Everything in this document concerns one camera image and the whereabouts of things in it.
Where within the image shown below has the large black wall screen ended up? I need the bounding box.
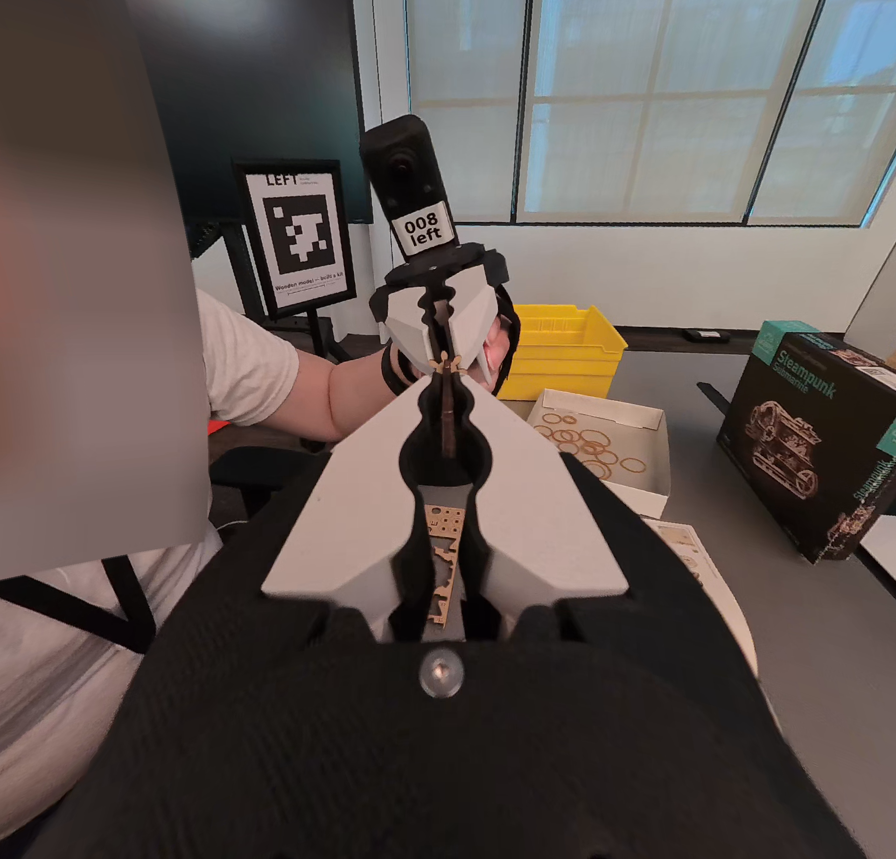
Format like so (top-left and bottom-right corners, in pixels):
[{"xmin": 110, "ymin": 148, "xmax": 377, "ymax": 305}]
[{"xmin": 115, "ymin": 0, "xmax": 374, "ymax": 224}]

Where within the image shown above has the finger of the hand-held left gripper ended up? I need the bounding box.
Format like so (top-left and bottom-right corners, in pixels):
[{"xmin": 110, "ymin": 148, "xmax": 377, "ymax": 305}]
[
  {"xmin": 381, "ymin": 289, "xmax": 435, "ymax": 375},
  {"xmin": 450, "ymin": 268, "xmax": 499, "ymax": 387}
]

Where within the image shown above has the black strap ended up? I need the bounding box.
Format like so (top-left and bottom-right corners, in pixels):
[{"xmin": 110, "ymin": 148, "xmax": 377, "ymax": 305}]
[{"xmin": 0, "ymin": 554, "xmax": 158, "ymax": 653}]

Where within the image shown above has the large paned window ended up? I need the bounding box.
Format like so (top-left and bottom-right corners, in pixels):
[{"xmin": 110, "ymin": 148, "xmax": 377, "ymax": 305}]
[{"xmin": 402, "ymin": 0, "xmax": 896, "ymax": 229}]

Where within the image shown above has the pile of rubber bands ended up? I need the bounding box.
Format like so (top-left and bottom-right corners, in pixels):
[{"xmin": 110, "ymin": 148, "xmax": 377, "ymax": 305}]
[{"xmin": 533, "ymin": 412, "xmax": 648, "ymax": 482}]

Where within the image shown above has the person in white shirt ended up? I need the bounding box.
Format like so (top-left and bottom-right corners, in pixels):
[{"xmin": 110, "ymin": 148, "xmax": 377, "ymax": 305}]
[{"xmin": 0, "ymin": 288, "xmax": 302, "ymax": 839}]

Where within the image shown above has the wooden cutout parts sheet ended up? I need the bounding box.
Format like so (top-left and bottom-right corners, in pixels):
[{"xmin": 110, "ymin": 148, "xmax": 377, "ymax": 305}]
[{"xmin": 422, "ymin": 502, "xmax": 466, "ymax": 628}]

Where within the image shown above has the white cardboard tray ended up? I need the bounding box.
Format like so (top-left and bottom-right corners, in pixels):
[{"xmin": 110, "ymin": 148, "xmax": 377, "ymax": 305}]
[{"xmin": 525, "ymin": 389, "xmax": 672, "ymax": 518}]

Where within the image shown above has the printed instruction booklet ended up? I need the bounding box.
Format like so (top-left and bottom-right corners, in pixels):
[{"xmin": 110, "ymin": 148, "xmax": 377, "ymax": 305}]
[{"xmin": 640, "ymin": 516, "xmax": 760, "ymax": 672}]

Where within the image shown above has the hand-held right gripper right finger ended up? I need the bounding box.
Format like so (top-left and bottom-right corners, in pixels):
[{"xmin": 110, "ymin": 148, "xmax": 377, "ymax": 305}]
[{"xmin": 450, "ymin": 375, "xmax": 629, "ymax": 642}]

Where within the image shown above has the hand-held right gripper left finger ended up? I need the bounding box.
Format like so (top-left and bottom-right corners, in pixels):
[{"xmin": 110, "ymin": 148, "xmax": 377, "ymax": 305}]
[{"xmin": 262, "ymin": 376, "xmax": 448, "ymax": 642}]

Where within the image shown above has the yellow plastic bin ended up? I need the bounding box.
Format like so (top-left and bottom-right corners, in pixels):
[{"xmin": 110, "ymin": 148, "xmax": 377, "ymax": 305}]
[{"xmin": 496, "ymin": 304, "xmax": 629, "ymax": 401}]

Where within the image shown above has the black framed marker sign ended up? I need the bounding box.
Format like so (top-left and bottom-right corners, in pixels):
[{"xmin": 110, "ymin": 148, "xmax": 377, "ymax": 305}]
[{"xmin": 220, "ymin": 159, "xmax": 359, "ymax": 363}]

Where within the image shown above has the person's left hand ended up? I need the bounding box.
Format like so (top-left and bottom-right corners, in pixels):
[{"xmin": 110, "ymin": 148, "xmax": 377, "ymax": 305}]
[{"xmin": 483, "ymin": 315, "xmax": 513, "ymax": 393}]

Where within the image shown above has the black model kit box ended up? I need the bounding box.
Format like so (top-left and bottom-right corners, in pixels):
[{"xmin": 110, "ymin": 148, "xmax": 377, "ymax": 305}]
[{"xmin": 716, "ymin": 320, "xmax": 896, "ymax": 565}]

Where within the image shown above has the person's left forearm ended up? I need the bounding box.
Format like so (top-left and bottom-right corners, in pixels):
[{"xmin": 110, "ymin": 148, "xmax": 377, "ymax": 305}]
[{"xmin": 290, "ymin": 344, "xmax": 400, "ymax": 443}]

